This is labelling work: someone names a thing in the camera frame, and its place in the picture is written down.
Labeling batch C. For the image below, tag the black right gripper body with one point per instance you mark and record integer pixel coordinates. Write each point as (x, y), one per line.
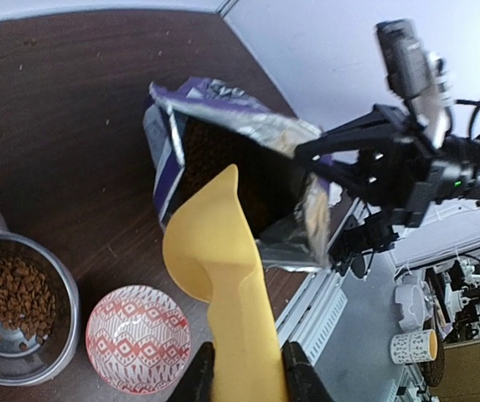
(421, 175)

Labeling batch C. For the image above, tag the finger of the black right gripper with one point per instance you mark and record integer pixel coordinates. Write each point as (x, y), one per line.
(372, 157)

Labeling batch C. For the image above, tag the white patterned mug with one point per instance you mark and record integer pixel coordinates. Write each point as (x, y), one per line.
(414, 347)

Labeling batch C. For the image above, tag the purple puppy food bag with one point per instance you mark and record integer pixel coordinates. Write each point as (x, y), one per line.
(198, 130)

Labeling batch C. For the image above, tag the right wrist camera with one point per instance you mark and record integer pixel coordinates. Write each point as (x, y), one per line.
(404, 58)

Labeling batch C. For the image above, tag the pink double pet feeder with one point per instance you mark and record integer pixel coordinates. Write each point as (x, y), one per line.
(40, 363)

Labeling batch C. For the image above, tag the aluminium front frame rail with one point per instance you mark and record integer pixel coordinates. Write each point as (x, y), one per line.
(313, 313)

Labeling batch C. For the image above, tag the brown kibble pet food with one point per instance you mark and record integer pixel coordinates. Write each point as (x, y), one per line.
(27, 304)

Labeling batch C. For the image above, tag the aluminium right corner post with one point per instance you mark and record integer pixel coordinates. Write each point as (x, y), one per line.
(225, 6)

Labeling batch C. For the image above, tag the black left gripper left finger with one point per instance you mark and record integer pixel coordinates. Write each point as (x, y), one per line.
(195, 384)

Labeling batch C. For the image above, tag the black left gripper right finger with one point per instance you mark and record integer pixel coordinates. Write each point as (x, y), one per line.
(302, 381)

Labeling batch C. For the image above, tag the yellow plastic food scoop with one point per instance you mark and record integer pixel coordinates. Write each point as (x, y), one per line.
(211, 254)

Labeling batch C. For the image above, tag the red patterned ceramic bowl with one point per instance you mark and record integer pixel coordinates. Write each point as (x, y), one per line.
(138, 340)

